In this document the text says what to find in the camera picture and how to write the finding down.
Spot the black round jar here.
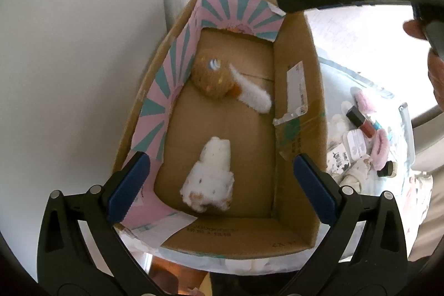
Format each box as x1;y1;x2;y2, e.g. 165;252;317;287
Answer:
377;161;397;178

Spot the floral printed small box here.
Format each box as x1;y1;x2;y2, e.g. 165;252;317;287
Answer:
327;144;351;175

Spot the pink fluffy sock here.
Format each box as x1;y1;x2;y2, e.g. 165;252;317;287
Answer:
370;128;390;171
354;88;375;114

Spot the red lip gloss black cap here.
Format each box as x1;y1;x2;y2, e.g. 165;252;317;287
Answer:
346;106;376;139

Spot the white speckled sock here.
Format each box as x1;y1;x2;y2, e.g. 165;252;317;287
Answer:
180;137;235;212
339;155;372;194

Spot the blue white tube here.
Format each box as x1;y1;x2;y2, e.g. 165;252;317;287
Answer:
372;121;382;130

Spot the person right hand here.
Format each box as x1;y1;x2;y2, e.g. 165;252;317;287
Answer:
403;19;444;110

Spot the floral grey blue cloth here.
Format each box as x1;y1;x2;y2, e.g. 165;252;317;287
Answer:
119;56;417;274

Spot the grey sofa cushion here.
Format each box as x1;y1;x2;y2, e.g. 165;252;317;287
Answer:
412;106;444;172

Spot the pink teal cardboard box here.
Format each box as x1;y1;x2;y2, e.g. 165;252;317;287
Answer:
114;0;327;259

